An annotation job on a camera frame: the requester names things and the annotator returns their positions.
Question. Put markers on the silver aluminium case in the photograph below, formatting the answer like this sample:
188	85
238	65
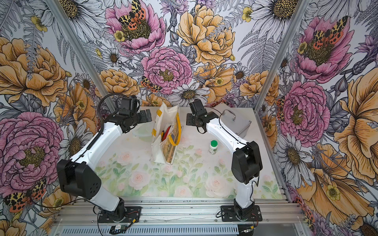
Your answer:
236	122

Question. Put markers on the red utility knife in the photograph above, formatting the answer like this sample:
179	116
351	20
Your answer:
165	133

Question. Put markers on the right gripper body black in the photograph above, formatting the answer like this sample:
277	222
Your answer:
191	120

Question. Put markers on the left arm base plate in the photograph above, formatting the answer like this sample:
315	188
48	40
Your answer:
126	214

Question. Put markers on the white bottle green cap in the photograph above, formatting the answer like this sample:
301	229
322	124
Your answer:
213	147

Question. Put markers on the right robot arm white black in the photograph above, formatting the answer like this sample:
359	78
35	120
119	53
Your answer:
246	159

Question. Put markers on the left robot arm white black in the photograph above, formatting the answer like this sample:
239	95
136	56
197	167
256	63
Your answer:
77	175

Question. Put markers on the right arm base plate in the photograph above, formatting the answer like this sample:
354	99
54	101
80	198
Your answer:
237	214

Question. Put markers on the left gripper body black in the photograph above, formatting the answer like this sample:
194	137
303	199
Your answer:
140	117

